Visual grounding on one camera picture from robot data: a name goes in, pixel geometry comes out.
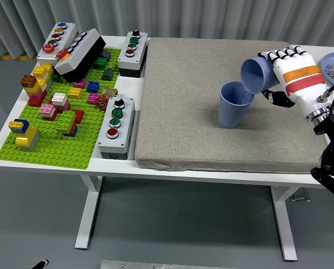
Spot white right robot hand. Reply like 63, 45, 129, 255
257, 46, 331, 116

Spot blue ribbed plastic cup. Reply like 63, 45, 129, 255
240, 57, 281, 95
217, 81, 254, 129

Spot blue plate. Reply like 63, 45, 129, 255
320, 52, 334, 91

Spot white table leg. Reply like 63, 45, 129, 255
74, 175, 103, 250
270, 185, 299, 262

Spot green studded baseplate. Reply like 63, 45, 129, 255
0, 47, 122, 170

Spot silver metal plate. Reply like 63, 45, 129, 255
100, 259, 240, 269

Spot grey-brown fabric mat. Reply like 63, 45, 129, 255
134, 38, 333, 174

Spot blue yellow brick duck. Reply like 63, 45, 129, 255
7, 118, 41, 152

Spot grey pleated curtain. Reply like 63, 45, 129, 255
0, 0, 334, 60

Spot green-topped brick stack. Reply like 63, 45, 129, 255
55, 109, 85, 138

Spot pink-topped brick stack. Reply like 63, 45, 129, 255
39, 103, 58, 122

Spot four-button grey control box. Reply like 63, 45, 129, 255
117, 30, 149, 78
96, 96, 136, 161

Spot white-topped brick stack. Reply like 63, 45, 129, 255
50, 92, 72, 113

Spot red toy gear flower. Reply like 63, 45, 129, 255
96, 96, 109, 110

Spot yellow toy brick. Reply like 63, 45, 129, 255
68, 87, 83, 99

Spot brown-topped brick tower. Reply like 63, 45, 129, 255
20, 74, 48, 108

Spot blue toy brick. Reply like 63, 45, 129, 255
86, 80, 101, 94

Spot tan toy piece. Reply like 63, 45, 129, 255
101, 86, 119, 98

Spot yellow white brick stack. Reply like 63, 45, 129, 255
31, 63, 54, 92

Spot yellow black floor tape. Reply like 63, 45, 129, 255
0, 54, 39, 61

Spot tilted white black-based button box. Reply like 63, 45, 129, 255
53, 27, 107, 84

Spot five-button white control box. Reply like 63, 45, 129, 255
36, 21, 78, 67

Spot grey bracket under table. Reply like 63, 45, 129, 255
289, 188, 311, 202

